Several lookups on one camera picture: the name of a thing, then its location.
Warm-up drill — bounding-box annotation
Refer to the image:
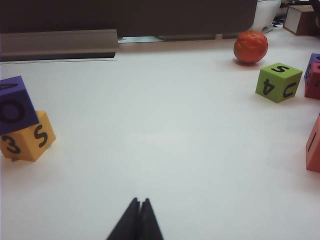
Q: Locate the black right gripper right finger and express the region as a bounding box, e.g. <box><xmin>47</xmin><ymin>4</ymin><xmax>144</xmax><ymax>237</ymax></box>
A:
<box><xmin>136</xmin><ymin>198</ymin><xmax>165</xmax><ymax>240</ymax></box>

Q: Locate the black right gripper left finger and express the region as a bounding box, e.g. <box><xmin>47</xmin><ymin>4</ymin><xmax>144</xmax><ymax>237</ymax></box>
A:
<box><xmin>106</xmin><ymin>197</ymin><xmax>141</xmax><ymax>240</ymax></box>

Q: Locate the purple letter block with O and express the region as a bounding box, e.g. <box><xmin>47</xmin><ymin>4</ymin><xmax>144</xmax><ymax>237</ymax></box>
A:
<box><xmin>0</xmin><ymin>76</ymin><xmax>41</xmax><ymax>137</ymax></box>

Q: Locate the yellow block with 3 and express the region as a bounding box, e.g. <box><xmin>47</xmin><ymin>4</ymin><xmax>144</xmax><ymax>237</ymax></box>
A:
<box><xmin>0</xmin><ymin>110</ymin><xmax>57</xmax><ymax>163</ymax></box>

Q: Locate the salmon orange letter block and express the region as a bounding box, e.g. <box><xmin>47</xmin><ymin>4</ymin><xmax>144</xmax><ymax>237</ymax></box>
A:
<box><xmin>305</xmin><ymin>113</ymin><xmax>320</xmax><ymax>174</ymax></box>

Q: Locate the green block with 4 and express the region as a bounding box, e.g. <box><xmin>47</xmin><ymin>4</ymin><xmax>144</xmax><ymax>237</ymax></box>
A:
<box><xmin>255</xmin><ymin>62</ymin><xmax>304</xmax><ymax>104</ymax></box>

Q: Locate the red letter block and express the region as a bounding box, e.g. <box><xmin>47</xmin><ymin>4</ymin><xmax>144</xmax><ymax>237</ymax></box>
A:
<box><xmin>304</xmin><ymin>61</ymin><xmax>320</xmax><ymax>100</ymax></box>

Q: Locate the orange tangerine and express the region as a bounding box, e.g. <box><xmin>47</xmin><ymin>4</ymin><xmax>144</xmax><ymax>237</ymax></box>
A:
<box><xmin>233</xmin><ymin>30</ymin><xmax>269</xmax><ymax>64</ymax></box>

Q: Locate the grey-brown desk divider panel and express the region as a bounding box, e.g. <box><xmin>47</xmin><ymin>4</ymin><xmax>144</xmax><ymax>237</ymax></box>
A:
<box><xmin>0</xmin><ymin>0</ymin><xmax>258</xmax><ymax>41</ymax></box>

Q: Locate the white appliance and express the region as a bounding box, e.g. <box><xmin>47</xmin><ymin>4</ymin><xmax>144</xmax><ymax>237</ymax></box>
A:
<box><xmin>251</xmin><ymin>0</ymin><xmax>282</xmax><ymax>35</ymax></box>

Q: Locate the cardboard box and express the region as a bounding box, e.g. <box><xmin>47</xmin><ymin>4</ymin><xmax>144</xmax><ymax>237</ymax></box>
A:
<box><xmin>283</xmin><ymin>4</ymin><xmax>320</xmax><ymax>37</ymax></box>

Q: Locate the silver divider mounting rail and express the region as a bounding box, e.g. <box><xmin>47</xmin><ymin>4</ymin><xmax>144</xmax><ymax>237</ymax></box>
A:
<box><xmin>117</xmin><ymin>36</ymin><xmax>161</xmax><ymax>44</ymax></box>

